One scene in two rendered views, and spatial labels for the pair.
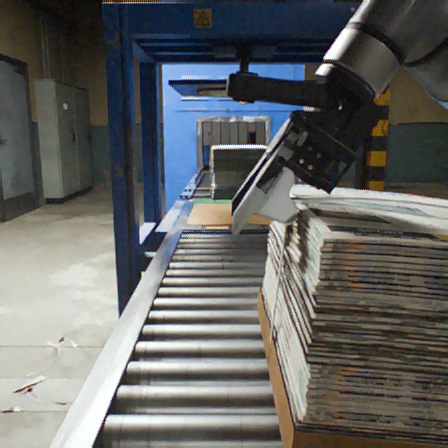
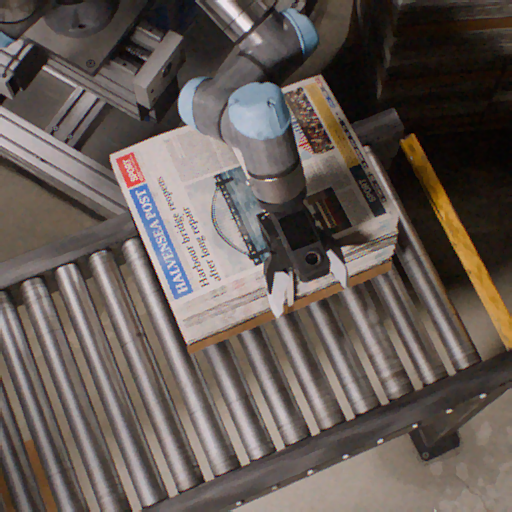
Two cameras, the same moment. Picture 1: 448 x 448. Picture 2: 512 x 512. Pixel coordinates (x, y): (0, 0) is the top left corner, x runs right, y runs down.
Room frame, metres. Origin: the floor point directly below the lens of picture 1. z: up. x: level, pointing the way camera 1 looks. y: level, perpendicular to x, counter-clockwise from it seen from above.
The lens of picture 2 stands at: (0.75, 0.33, 2.43)
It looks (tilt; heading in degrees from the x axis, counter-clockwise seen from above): 71 degrees down; 248
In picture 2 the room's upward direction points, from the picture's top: 1 degrees counter-clockwise
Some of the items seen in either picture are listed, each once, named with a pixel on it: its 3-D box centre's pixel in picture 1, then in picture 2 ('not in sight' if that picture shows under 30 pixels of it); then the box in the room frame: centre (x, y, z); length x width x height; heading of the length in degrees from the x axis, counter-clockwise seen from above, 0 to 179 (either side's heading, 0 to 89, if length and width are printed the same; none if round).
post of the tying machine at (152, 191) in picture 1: (152, 206); not in sight; (2.17, 0.36, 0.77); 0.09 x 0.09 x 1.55; 0
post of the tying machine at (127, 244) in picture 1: (127, 233); not in sight; (1.57, 0.36, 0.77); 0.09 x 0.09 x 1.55; 0
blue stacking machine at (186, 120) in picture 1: (236, 141); not in sight; (4.59, -0.12, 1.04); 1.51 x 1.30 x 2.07; 0
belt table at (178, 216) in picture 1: (242, 223); not in sight; (1.87, -0.08, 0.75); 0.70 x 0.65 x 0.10; 0
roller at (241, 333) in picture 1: (269, 339); (179, 353); (0.73, -0.08, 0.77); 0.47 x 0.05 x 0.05; 90
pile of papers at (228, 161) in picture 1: (238, 170); not in sight; (2.44, -0.07, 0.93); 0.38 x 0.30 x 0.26; 0
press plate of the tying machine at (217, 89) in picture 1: (243, 91); not in sight; (1.87, -0.08, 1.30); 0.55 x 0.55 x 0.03; 0
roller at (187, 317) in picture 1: (265, 323); (144, 367); (0.79, -0.08, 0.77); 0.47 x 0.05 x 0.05; 90
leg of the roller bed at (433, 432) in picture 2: not in sight; (458, 410); (0.21, 0.17, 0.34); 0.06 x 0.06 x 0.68; 0
